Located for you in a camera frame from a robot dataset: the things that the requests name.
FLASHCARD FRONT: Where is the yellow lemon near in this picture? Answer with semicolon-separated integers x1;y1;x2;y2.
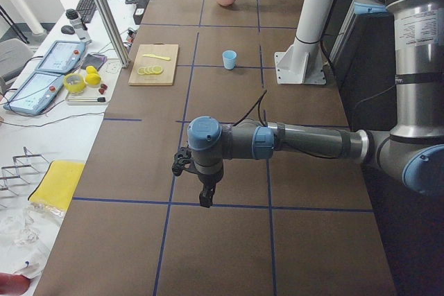
85;73;101;86

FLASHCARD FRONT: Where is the lower teach pendant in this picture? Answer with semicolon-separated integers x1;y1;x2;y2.
3;70;65;116

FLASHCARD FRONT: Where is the dark purple pouch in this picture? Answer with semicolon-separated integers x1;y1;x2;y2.
80;53;108;70

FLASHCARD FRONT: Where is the black computer mouse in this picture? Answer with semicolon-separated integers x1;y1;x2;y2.
60;25;76;35

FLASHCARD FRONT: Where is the yellow plastic knife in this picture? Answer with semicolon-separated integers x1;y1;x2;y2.
142;53;171;61

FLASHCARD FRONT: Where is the white camera post with base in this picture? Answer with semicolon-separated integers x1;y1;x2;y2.
274;0;333;85

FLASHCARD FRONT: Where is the water bottle black cap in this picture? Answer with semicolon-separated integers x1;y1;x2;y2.
65;8;92;44

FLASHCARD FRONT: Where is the upper teach pendant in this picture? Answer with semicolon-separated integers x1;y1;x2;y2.
36;40;86;74

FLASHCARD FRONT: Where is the clear plastic bag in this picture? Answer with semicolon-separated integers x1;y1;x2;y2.
1;204;63;279

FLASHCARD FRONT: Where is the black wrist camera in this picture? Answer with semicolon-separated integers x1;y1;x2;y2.
171;147;196;177

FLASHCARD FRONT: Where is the wooden cutting board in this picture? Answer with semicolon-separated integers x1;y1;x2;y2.
128;44;179;86

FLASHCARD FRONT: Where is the white tray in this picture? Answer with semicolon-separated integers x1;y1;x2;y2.
65;70;118;105

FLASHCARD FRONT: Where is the light blue cup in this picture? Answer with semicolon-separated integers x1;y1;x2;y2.
222;50;237;70

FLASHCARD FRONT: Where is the yellow tape roll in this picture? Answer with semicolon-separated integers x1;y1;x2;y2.
63;73;86;94

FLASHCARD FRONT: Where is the teach pendant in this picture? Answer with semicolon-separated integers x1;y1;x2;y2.
3;70;65;116
36;40;86;74

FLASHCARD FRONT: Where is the black keyboard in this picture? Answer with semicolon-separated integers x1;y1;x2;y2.
76;0;96;23

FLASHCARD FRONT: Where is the aluminium frame post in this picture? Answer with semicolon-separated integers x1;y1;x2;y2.
94;0;130;68

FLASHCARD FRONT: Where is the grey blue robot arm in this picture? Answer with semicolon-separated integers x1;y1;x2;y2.
172;0;443;207

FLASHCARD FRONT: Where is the white bear card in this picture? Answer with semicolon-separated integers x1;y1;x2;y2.
100;59;121;75

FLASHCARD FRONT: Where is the yellow cloth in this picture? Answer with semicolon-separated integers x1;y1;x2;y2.
28;160;85;213

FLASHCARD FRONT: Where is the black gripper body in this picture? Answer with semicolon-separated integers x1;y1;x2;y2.
194;160;223;189

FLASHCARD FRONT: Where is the metal wire rack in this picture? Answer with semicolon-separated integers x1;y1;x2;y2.
1;146;51;195

